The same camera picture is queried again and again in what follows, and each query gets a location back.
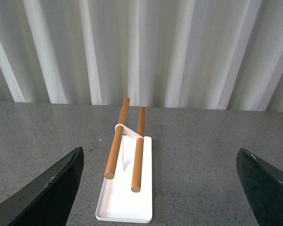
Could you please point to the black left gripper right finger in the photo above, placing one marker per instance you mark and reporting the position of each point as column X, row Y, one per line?
column 263, row 187

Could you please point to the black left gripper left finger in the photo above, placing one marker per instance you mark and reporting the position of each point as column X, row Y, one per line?
column 48, row 199

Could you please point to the wooden rack rod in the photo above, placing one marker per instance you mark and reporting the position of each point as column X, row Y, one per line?
column 137, row 168
column 114, row 151

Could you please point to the white towel rack base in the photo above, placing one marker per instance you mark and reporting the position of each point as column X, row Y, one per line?
column 117, row 202

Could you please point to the white curtain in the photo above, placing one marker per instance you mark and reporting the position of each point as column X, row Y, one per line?
column 209, row 54

